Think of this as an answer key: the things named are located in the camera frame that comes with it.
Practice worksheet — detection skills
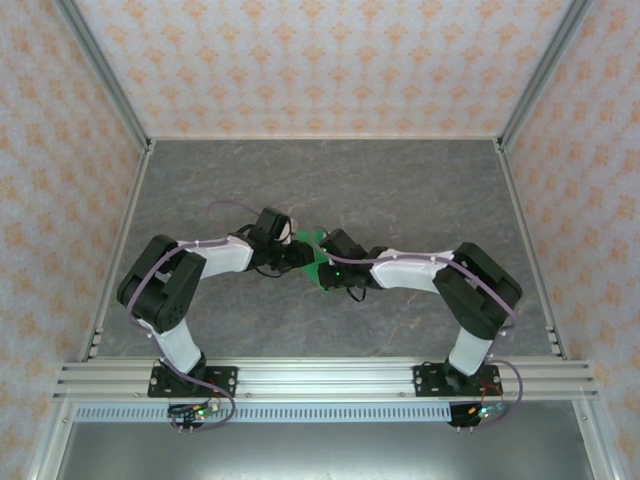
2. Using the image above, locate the green paper sheet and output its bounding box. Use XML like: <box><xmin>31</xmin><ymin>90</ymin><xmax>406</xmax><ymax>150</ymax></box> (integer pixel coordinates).
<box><xmin>294</xmin><ymin>227</ymin><xmax>334</xmax><ymax>292</ymax></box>

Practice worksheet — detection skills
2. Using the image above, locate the grey metal sheet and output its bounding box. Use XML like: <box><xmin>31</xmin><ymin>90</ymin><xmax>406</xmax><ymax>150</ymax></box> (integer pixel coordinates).
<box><xmin>54</xmin><ymin>422</ymin><xmax>601</xmax><ymax>480</ymax></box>

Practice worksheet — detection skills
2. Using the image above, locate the aluminium mounting beam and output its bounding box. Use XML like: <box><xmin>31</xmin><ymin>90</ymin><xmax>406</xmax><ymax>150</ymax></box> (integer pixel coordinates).
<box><xmin>53</xmin><ymin>357</ymin><xmax>599</xmax><ymax>401</ymax></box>

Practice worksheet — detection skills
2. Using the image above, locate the small lit circuit board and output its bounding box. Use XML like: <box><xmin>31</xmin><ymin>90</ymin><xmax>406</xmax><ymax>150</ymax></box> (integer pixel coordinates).
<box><xmin>462</xmin><ymin>402</ymin><xmax>507</xmax><ymax>419</ymax></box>
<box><xmin>168</xmin><ymin>402</ymin><xmax>221</xmax><ymax>421</ymax></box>

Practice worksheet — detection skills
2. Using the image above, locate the thin aluminium wall rail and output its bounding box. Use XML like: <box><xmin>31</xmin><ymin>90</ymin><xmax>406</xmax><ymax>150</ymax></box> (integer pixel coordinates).
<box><xmin>149</xmin><ymin>133</ymin><xmax>501</xmax><ymax>142</ymax></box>

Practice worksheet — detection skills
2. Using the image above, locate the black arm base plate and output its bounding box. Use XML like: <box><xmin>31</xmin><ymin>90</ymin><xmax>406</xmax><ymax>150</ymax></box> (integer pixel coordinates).
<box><xmin>413</xmin><ymin>364</ymin><xmax>501</xmax><ymax>399</ymax></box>
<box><xmin>148</xmin><ymin>366</ymin><xmax>239</xmax><ymax>399</ymax></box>

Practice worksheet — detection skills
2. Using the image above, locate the slotted grey cable duct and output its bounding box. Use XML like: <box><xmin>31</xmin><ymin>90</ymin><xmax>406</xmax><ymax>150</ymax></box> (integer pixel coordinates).
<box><xmin>74</xmin><ymin>405</ymin><xmax>456</xmax><ymax>424</ymax></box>

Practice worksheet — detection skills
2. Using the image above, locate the aluminium side rail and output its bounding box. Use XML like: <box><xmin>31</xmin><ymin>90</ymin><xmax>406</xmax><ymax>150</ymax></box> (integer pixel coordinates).
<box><xmin>77</xmin><ymin>139</ymin><xmax>156</xmax><ymax>362</ymax></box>
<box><xmin>494</xmin><ymin>139</ymin><xmax>569</xmax><ymax>362</ymax></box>

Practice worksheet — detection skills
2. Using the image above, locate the aluminium corner post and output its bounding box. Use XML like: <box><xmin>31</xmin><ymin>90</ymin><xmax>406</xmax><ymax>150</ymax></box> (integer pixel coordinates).
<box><xmin>53</xmin><ymin>0</ymin><xmax>156</xmax><ymax>154</ymax></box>
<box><xmin>494</xmin><ymin>0</ymin><xmax>596</xmax><ymax>154</ymax></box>

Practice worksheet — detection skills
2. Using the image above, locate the aluminium frame leg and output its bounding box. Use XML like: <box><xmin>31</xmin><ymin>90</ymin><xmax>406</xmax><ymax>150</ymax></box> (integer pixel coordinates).
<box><xmin>572</xmin><ymin>399</ymin><xmax>626</xmax><ymax>480</ymax></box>
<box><xmin>27</xmin><ymin>399</ymin><xmax>76</xmax><ymax>480</ymax></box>

